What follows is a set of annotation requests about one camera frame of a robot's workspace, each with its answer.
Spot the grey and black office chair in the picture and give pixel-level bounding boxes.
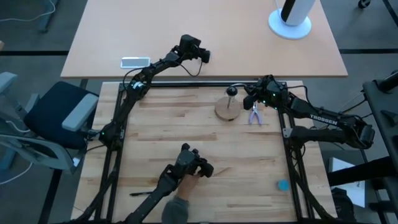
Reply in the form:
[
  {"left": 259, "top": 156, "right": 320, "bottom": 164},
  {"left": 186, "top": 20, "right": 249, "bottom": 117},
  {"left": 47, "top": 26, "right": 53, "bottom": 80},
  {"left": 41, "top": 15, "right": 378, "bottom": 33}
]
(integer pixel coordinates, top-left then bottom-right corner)
[{"left": 0, "top": 72, "right": 100, "bottom": 175}]

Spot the black backpack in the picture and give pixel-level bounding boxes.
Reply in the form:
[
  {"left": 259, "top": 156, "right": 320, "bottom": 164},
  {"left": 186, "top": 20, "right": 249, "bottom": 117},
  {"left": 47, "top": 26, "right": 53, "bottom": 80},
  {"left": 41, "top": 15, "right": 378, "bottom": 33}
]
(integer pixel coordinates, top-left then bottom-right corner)
[{"left": 331, "top": 188, "right": 358, "bottom": 224}]

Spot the white box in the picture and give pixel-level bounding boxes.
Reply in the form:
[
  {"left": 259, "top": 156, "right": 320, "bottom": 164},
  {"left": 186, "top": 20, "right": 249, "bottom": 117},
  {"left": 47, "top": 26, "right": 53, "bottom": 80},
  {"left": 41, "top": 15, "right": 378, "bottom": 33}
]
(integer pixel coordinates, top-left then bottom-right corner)
[{"left": 328, "top": 157, "right": 366, "bottom": 208}]

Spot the white floor cable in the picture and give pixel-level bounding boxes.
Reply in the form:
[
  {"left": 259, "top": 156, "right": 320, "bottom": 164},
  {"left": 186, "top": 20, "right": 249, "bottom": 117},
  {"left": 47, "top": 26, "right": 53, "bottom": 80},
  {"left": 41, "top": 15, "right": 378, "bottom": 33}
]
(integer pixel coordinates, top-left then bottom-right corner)
[
  {"left": 0, "top": 0, "right": 57, "bottom": 22},
  {"left": 0, "top": 161, "right": 34, "bottom": 186}
]

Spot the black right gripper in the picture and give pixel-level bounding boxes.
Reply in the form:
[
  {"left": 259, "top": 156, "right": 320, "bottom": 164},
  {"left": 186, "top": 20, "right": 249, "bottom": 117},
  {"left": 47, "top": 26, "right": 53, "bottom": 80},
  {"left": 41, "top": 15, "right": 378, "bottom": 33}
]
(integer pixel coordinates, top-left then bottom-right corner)
[{"left": 243, "top": 74, "right": 289, "bottom": 110}]

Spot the wooden base lamp with socket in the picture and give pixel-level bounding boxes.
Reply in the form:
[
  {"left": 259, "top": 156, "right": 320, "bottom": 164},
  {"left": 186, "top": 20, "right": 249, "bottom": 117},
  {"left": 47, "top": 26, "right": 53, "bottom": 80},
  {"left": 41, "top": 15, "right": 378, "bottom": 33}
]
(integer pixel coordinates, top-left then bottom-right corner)
[{"left": 214, "top": 86, "right": 243, "bottom": 122}]

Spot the person's hand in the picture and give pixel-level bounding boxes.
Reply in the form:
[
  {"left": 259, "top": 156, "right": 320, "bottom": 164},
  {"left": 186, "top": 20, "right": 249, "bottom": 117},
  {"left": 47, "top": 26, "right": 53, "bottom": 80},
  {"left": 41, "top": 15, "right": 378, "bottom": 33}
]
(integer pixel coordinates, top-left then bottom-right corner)
[{"left": 175, "top": 173, "right": 201, "bottom": 202}]

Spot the black metal rig frame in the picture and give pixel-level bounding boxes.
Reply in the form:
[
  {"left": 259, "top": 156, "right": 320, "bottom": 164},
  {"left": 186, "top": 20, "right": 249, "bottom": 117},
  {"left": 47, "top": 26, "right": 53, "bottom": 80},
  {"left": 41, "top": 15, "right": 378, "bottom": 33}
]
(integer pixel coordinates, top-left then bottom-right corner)
[{"left": 70, "top": 80, "right": 336, "bottom": 224}]

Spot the light brown desk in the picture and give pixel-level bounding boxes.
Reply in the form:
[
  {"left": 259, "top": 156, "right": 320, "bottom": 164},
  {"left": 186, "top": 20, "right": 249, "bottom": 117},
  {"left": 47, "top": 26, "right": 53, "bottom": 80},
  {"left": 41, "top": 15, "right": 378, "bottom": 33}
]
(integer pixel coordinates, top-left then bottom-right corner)
[{"left": 60, "top": 0, "right": 348, "bottom": 78}]

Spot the black equipment stand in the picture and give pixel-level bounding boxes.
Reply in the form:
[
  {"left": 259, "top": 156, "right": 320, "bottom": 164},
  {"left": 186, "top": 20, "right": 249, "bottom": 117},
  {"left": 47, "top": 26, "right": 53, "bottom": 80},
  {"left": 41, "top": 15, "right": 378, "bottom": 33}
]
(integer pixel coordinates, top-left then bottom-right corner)
[{"left": 326, "top": 70, "right": 398, "bottom": 224}]

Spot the white lamp cable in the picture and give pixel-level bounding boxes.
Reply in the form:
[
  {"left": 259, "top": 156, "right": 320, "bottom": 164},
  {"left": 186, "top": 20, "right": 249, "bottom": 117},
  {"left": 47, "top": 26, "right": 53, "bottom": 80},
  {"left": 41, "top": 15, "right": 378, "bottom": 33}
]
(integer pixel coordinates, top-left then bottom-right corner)
[{"left": 231, "top": 82, "right": 261, "bottom": 90}]

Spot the person's forearm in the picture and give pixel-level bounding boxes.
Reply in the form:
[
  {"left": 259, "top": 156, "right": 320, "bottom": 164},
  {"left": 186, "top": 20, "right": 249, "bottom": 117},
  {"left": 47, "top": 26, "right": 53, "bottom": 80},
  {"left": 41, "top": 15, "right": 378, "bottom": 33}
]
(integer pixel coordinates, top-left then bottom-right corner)
[{"left": 161, "top": 195, "right": 190, "bottom": 224}]

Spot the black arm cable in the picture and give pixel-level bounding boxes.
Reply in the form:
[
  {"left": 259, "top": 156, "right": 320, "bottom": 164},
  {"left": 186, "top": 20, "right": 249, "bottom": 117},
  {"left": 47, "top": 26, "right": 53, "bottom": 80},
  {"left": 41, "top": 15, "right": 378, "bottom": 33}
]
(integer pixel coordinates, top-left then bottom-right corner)
[{"left": 180, "top": 58, "right": 205, "bottom": 78}]

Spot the white and black tower fan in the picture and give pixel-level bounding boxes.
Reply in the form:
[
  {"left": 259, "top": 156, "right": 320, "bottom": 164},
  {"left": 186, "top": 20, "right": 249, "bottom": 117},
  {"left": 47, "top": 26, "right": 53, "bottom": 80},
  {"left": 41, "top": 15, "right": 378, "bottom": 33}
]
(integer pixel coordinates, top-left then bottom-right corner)
[{"left": 267, "top": 0, "right": 317, "bottom": 40}]

